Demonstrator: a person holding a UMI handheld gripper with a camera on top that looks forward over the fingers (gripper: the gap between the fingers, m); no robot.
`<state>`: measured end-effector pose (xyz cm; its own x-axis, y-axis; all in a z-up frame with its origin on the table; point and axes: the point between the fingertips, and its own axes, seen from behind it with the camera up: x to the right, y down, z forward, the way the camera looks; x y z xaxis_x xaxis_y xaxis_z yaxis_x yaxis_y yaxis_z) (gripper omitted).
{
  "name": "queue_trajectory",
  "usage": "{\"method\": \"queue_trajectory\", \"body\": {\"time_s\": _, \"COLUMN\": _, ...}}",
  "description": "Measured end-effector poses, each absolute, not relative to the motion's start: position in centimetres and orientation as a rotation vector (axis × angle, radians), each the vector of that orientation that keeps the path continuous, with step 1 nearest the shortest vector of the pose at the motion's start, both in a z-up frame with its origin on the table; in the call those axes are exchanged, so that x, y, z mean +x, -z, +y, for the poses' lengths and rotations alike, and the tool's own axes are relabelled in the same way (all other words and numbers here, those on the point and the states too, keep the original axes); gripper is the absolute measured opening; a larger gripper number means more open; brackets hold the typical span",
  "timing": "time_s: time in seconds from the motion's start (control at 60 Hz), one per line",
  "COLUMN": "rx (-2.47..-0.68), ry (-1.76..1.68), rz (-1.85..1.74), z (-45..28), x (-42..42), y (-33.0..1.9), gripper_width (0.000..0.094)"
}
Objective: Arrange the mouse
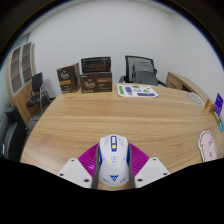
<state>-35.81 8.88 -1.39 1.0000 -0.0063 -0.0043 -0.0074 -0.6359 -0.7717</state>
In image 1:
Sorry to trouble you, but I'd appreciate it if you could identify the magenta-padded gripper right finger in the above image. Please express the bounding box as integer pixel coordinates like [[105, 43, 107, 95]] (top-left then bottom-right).
[[127, 143, 171, 190]]

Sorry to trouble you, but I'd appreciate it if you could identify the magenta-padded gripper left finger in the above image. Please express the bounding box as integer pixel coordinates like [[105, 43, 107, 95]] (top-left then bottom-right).
[[57, 143, 102, 190]]

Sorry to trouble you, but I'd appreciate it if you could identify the white and blue computer mouse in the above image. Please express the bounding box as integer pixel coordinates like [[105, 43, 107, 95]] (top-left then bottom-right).
[[97, 133, 131, 189]]

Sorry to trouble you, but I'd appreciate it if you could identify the pink pig-shaped mouse pad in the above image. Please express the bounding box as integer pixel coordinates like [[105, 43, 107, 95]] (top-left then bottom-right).
[[197, 130, 218, 163]]

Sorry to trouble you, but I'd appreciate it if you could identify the black leather sofa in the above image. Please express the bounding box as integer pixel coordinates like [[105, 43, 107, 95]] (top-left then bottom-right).
[[0, 105, 29, 161]]

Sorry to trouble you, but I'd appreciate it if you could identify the printed paper sheet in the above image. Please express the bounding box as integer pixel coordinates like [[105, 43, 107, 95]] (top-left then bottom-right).
[[116, 83, 160, 99]]

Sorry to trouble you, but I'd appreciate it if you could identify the black visitor chair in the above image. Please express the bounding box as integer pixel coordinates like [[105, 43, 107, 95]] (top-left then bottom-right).
[[25, 71, 56, 116]]

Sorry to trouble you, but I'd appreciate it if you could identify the wide brown carton box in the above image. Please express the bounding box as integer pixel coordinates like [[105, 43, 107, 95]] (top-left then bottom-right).
[[79, 71, 113, 94]]

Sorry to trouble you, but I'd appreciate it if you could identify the low wooden sideboard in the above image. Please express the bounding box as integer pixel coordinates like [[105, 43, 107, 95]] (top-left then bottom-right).
[[165, 71, 211, 104]]

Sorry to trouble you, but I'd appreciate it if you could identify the small brown carton box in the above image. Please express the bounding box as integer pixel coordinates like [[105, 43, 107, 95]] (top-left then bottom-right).
[[56, 62, 81, 95]]

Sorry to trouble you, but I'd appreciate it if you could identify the grey mesh office chair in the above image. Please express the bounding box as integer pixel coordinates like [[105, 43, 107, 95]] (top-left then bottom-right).
[[118, 55, 167, 87]]

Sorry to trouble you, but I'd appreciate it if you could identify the wooden shelf cabinet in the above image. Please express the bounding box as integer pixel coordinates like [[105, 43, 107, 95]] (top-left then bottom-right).
[[5, 41, 43, 126]]

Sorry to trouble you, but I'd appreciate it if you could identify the dark carton box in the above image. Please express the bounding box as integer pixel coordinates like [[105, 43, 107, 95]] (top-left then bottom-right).
[[80, 56, 112, 74]]

